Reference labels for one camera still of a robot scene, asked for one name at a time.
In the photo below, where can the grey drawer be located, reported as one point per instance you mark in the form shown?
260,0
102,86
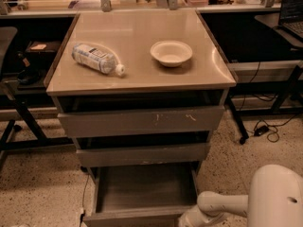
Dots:
144,149
144,113
149,194

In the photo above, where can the grey drawer cabinet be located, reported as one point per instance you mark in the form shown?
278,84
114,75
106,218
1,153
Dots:
130,34

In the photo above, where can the grey bottom drawer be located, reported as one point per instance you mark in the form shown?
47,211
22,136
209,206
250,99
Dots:
149,194

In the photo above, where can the black power adapter with cable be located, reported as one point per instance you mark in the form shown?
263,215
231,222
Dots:
264,128

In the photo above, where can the grey middle drawer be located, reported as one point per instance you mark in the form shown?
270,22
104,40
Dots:
144,149

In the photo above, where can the black laptop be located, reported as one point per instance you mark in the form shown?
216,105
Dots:
291,17

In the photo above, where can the black box with label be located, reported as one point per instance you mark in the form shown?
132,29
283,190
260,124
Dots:
43,47

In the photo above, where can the white paper bowl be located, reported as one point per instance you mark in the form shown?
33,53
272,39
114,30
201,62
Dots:
171,53

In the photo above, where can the grey top drawer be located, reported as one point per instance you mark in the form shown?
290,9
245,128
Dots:
144,113

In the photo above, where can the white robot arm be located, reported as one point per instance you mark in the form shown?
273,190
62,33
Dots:
275,199

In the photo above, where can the clear plastic water bottle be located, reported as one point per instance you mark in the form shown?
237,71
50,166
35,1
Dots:
102,60

